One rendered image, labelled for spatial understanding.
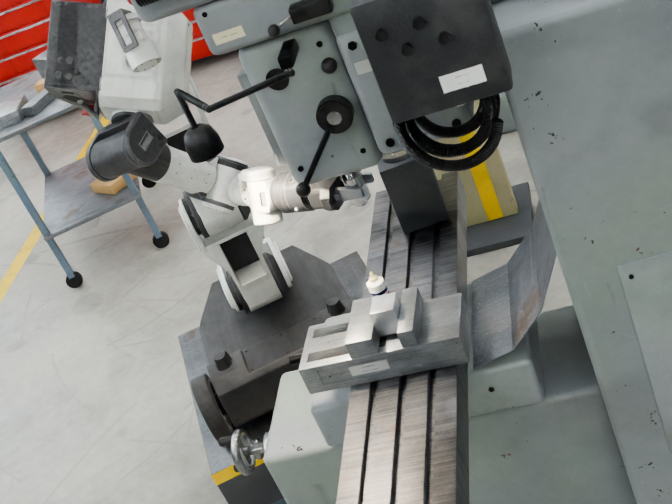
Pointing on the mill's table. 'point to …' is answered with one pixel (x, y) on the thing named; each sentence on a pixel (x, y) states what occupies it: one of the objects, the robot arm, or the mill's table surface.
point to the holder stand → (412, 191)
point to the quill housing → (317, 38)
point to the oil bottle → (377, 285)
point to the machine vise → (390, 345)
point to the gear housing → (250, 21)
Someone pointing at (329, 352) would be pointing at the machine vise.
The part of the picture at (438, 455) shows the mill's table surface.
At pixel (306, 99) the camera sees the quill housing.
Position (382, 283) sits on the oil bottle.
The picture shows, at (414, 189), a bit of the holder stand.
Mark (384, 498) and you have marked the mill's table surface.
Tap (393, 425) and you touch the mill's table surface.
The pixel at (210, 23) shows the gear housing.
